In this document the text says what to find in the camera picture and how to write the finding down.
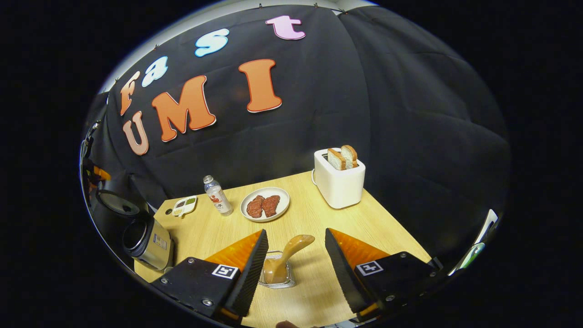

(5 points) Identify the clear plastic drink bottle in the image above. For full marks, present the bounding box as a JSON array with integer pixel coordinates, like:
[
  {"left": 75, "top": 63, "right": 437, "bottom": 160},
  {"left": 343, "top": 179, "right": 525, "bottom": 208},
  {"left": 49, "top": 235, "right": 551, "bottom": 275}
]
[{"left": 203, "top": 175, "right": 234, "bottom": 216}]

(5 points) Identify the small white green tray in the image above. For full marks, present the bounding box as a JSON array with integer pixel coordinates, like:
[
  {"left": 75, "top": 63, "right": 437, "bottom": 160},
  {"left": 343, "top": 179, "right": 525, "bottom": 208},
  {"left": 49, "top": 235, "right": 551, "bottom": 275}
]
[{"left": 172, "top": 195, "right": 198, "bottom": 217}]

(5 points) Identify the black silver rice cooker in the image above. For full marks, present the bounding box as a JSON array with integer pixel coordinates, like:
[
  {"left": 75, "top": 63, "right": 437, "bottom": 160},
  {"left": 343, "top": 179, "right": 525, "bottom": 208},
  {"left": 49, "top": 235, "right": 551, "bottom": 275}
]
[{"left": 95, "top": 189, "right": 176, "bottom": 272}]

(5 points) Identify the metal wire chopstick holder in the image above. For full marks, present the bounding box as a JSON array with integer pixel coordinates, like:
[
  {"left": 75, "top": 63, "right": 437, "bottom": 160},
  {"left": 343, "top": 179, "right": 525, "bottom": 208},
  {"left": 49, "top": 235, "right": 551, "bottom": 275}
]
[{"left": 257, "top": 251, "right": 297, "bottom": 289}]

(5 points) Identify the white toaster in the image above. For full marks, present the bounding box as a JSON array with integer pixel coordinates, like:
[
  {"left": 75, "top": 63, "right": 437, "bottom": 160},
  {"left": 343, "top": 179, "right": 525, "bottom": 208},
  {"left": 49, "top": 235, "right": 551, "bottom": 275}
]
[{"left": 312, "top": 148, "right": 366, "bottom": 209}]

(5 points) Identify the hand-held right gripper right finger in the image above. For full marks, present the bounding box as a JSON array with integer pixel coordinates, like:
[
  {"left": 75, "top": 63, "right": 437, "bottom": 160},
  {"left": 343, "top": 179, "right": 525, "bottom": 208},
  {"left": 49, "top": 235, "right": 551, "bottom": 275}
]
[{"left": 325, "top": 228, "right": 445, "bottom": 322}]

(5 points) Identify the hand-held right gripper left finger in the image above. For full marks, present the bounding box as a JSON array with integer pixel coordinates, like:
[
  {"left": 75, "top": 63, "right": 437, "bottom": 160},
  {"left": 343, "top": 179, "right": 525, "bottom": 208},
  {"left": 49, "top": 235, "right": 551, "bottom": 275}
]
[{"left": 150, "top": 229, "right": 269, "bottom": 322}]

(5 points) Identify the white oval plate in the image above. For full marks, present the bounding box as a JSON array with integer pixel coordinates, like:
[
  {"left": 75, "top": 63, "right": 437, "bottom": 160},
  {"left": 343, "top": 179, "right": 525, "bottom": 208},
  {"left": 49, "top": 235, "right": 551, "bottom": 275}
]
[{"left": 240, "top": 187, "right": 291, "bottom": 222}]

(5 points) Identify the red meat piece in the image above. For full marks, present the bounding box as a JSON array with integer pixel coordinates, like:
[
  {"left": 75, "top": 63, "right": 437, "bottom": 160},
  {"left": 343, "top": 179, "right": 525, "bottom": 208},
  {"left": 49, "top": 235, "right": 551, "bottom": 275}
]
[
  {"left": 261, "top": 195, "right": 281, "bottom": 217},
  {"left": 246, "top": 195, "right": 266, "bottom": 218}
]

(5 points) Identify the wooden spoon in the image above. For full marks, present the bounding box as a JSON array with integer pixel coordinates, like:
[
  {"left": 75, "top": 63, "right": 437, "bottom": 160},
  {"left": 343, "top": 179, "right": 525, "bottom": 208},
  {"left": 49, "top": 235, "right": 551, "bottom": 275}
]
[{"left": 263, "top": 235, "right": 316, "bottom": 284}]

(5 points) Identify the bread slice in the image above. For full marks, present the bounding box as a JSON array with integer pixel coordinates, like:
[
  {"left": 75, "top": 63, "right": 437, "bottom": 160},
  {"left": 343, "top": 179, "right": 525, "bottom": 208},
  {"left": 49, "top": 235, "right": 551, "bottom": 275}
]
[
  {"left": 327, "top": 149, "right": 347, "bottom": 171},
  {"left": 341, "top": 145, "right": 358, "bottom": 169}
]

